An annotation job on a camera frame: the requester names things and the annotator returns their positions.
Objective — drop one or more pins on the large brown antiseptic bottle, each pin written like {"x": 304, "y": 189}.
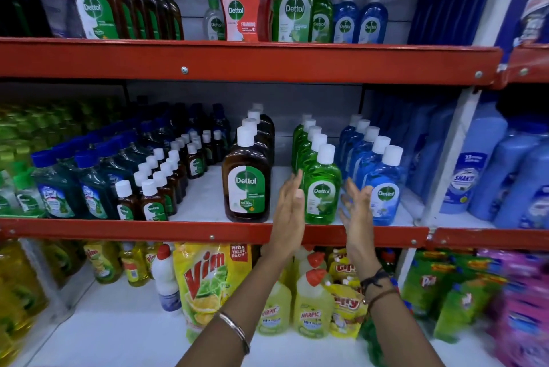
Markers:
{"x": 268, "y": 111}
{"x": 246, "y": 184}
{"x": 266, "y": 122}
{"x": 262, "y": 133}

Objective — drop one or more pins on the yellow dishwash bottle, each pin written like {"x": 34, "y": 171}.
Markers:
{"x": 135, "y": 266}
{"x": 102, "y": 261}

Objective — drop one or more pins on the group of tiny brown bottles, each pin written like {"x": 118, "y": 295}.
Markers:
{"x": 163, "y": 182}

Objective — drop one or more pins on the stack of yellow refill pouches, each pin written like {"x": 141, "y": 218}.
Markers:
{"x": 345, "y": 298}

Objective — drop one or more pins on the white red-capped cleaner bottle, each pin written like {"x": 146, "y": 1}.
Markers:
{"x": 166, "y": 281}

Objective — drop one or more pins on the person's left hand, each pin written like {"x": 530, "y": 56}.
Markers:
{"x": 288, "y": 216}

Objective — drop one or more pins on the blue white-capped disinfectant bottle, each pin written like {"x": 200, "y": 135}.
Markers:
{"x": 362, "y": 145}
{"x": 373, "y": 156}
{"x": 386, "y": 197}
{"x": 346, "y": 133}
{"x": 354, "y": 137}

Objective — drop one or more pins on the silver bangle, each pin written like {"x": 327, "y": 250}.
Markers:
{"x": 235, "y": 330}

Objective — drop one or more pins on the group of light green bottles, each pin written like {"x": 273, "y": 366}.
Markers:
{"x": 25, "y": 143}

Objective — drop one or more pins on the person's right forearm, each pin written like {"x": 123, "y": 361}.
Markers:
{"x": 394, "y": 324}

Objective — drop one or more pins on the long red shelf beam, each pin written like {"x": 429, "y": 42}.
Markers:
{"x": 171, "y": 229}
{"x": 257, "y": 63}

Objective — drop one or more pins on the person's left forearm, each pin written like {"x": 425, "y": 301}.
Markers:
{"x": 240, "y": 315}

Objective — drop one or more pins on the large yellow dishwash pouch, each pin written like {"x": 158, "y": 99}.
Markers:
{"x": 210, "y": 281}

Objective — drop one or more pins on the group of green refill pouches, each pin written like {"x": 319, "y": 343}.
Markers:
{"x": 450, "y": 293}

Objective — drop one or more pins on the person's right hand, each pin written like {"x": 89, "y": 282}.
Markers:
{"x": 359, "y": 225}

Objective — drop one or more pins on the short red shelf beam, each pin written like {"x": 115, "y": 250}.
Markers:
{"x": 489, "y": 239}
{"x": 525, "y": 64}

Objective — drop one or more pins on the clear sanitizer pump bottle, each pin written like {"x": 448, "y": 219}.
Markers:
{"x": 214, "y": 21}

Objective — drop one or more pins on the group of pale blue bottles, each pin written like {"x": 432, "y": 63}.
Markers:
{"x": 502, "y": 165}

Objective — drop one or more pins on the group of dark blue jugs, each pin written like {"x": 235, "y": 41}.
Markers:
{"x": 454, "y": 2}

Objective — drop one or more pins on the yellow red-capped toilet cleaner bottle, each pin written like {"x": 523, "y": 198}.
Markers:
{"x": 313, "y": 306}
{"x": 275, "y": 313}
{"x": 313, "y": 260}

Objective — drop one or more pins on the group of yellow liquid bottles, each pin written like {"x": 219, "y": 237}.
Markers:
{"x": 25, "y": 289}

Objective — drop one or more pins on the small blue disinfectant bottle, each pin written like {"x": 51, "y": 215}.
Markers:
{"x": 373, "y": 19}
{"x": 345, "y": 19}

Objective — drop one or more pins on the person's left fingers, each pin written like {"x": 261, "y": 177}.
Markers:
{"x": 294, "y": 190}

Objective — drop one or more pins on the group of dark capped bottles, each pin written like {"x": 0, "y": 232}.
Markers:
{"x": 188, "y": 120}

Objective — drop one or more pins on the group of blue-capped cleaner bottles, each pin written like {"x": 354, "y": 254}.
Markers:
{"x": 81, "y": 182}

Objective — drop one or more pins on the group of pink refill pouches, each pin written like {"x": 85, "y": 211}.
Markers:
{"x": 523, "y": 306}

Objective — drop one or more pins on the green white-capped disinfectant bottle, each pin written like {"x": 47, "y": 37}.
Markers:
{"x": 303, "y": 130}
{"x": 309, "y": 139}
{"x": 298, "y": 128}
{"x": 324, "y": 195}
{"x": 315, "y": 152}

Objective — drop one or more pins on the small green disinfectant bottle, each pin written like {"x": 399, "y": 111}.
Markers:
{"x": 321, "y": 17}

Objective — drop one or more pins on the person's right fingers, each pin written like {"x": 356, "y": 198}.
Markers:
{"x": 362, "y": 201}

